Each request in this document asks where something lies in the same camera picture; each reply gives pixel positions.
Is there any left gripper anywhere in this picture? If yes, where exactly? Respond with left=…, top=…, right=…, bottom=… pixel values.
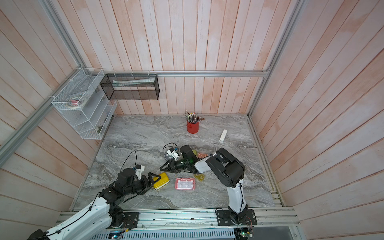
left=124, top=172, right=162, bottom=196

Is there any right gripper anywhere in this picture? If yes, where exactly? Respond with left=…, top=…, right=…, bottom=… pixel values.
left=160, top=159, right=191, bottom=174

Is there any yellow lid white pillbox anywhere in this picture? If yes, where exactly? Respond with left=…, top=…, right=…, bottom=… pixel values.
left=153, top=172, right=170, bottom=190

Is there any red pillbox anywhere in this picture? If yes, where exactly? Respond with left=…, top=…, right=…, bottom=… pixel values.
left=175, top=178, right=196, bottom=191

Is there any orange pillbox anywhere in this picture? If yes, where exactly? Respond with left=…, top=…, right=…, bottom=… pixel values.
left=198, top=153, right=209, bottom=159

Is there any small yellow pillbox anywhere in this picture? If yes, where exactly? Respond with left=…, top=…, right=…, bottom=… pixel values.
left=194, top=174, right=205, bottom=182

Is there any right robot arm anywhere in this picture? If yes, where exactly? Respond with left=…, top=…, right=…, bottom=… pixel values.
left=160, top=145, right=249, bottom=226

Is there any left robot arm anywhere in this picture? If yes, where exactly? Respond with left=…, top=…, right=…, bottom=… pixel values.
left=29, top=168, right=162, bottom=240

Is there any red pen cup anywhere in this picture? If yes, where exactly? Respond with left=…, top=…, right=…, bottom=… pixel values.
left=187, top=121, right=200, bottom=134

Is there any white rectangular device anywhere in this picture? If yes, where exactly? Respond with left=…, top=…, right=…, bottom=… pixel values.
left=219, top=130, right=228, bottom=143

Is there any black mesh basket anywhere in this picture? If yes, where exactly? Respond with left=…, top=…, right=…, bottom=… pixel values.
left=100, top=74, right=160, bottom=101

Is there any tape roll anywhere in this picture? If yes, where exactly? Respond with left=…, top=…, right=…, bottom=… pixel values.
left=66, top=96, right=86, bottom=109

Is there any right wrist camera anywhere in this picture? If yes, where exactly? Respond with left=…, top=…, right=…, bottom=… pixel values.
left=168, top=147, right=179, bottom=161

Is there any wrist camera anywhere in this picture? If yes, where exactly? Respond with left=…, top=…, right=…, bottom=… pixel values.
left=168, top=147, right=179, bottom=161
left=135, top=165, right=145, bottom=180

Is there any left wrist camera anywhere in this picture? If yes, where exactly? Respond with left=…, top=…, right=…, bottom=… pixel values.
left=135, top=165, right=145, bottom=180

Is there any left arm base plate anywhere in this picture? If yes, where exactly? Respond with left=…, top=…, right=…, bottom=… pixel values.
left=102, top=212, right=140, bottom=230

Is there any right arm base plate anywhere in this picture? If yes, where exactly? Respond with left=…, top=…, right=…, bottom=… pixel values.
left=215, top=208, right=258, bottom=227

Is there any white wire shelf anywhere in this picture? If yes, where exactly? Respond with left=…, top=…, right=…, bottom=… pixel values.
left=52, top=68, right=117, bottom=140

